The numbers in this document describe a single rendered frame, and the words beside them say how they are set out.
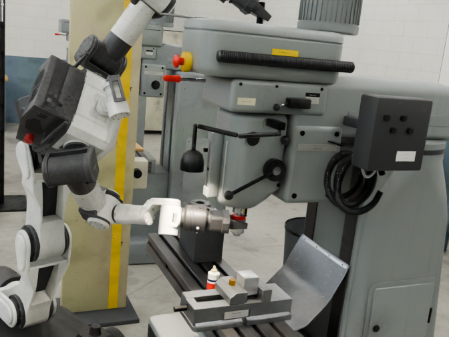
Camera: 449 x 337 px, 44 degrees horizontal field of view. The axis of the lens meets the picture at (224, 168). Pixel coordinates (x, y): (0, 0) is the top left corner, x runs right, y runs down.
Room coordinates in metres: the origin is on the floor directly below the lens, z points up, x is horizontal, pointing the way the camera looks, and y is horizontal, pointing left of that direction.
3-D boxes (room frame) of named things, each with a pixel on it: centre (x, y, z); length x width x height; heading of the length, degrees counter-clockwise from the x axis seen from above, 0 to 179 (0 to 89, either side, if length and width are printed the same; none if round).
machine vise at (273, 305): (1.65, -0.08, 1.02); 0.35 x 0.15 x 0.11; 115
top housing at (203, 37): (1.77, -0.08, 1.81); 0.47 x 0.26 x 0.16; 114
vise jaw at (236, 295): (1.64, -0.06, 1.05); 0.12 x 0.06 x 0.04; 25
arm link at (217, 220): (1.76, 0.03, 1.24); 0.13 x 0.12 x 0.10; 4
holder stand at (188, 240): (2.16, 0.07, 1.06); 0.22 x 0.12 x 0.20; 21
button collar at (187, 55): (1.67, 0.15, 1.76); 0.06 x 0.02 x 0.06; 24
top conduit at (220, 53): (1.65, -0.16, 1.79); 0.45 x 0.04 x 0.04; 114
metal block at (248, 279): (1.66, -0.11, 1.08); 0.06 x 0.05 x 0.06; 25
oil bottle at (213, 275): (1.78, 0.00, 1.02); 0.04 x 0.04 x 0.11
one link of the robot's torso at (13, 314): (2.10, 0.78, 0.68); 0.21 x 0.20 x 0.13; 46
